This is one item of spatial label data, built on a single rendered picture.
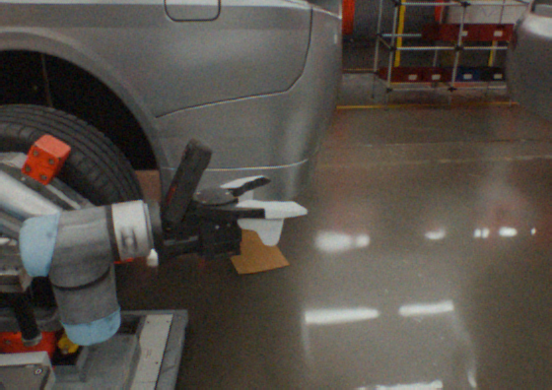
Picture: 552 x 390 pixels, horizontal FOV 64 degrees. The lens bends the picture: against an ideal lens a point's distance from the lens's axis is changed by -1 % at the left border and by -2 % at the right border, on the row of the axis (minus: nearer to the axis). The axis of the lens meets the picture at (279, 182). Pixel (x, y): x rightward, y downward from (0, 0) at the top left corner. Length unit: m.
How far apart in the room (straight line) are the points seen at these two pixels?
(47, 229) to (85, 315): 0.13
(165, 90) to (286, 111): 0.40
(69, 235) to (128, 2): 1.02
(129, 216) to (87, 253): 0.07
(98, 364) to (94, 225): 1.31
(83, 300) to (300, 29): 1.09
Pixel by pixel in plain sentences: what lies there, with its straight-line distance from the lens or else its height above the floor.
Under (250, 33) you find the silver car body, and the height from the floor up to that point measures 1.35.
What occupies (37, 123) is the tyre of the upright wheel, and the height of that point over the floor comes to 1.16.
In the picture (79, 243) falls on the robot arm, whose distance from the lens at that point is 0.59.
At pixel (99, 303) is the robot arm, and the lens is 0.65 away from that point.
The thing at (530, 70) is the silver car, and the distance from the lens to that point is 2.95.
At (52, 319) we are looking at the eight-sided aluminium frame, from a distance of 1.48.
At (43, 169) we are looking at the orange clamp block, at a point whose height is 1.10.
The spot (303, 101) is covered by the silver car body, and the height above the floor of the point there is 1.13.
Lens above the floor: 1.53
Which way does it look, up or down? 25 degrees down
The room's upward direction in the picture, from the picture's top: straight up
